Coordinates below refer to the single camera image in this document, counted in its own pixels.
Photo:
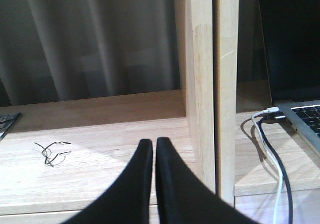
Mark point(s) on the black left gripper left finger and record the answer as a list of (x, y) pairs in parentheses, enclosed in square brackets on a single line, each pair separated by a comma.
[(127, 199)]

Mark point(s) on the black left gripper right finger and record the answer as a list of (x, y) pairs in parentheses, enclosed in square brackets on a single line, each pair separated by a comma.
[(182, 197)]

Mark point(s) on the light wooden shelf unit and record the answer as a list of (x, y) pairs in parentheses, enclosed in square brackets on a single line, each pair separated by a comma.
[(61, 155)]

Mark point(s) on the grey curtain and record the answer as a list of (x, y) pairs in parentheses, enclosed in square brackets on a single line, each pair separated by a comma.
[(57, 50)]

